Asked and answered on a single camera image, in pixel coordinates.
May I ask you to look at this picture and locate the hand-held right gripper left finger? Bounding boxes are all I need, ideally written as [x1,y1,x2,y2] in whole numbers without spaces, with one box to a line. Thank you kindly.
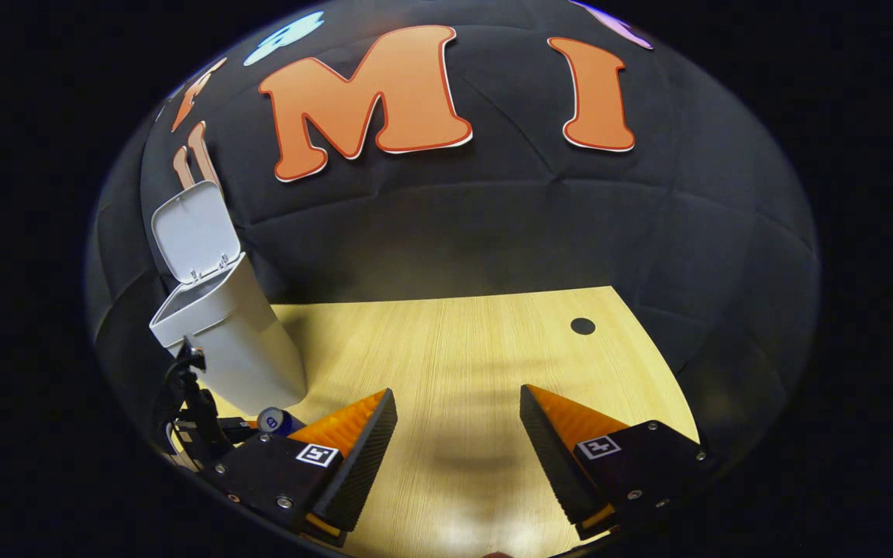
[214,387,399,548]

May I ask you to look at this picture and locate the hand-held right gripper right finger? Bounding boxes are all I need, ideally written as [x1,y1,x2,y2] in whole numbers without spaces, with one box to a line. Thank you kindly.
[519,384,708,542]

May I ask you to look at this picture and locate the black backdrop cloth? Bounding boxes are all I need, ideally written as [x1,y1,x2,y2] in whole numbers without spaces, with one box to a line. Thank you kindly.
[86,0,821,466]

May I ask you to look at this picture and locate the wooden desktop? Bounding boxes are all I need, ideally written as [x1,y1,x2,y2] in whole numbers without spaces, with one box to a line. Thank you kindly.
[183,285,701,558]

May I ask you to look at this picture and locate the white desktop garbage bin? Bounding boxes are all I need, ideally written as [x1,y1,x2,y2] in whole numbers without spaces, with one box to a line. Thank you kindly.
[150,180,308,417]

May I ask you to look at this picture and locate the blue pop can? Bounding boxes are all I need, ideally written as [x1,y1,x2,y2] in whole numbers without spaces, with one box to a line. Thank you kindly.
[258,407,304,437]

